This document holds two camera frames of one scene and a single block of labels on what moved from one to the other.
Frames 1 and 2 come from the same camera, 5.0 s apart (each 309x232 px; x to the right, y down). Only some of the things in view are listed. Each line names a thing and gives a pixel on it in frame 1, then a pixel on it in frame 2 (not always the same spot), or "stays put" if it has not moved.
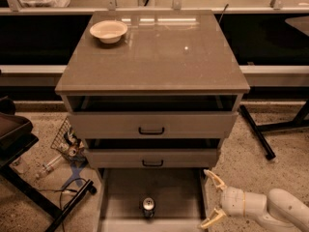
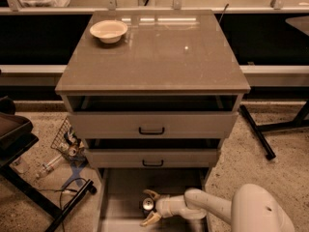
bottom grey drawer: [152, 199] stays put
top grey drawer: [153, 125] stays put
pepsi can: [149, 207] stays put
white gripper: [233, 199] to [164, 206]
